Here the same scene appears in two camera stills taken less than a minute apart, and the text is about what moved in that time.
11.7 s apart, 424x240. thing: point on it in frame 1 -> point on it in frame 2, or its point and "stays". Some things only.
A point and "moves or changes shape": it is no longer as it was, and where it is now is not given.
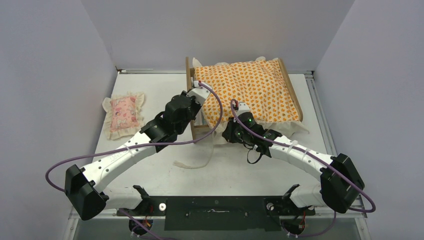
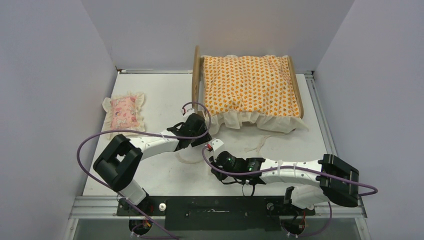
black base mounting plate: x=219 y=213 stays
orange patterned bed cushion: x=261 y=84 moves or changes shape
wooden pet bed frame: x=196 y=129 -> x=196 y=81
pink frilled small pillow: x=124 y=114 stays
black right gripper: x=229 y=133 -> x=220 y=175
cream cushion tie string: x=208 y=161 -> x=257 y=146
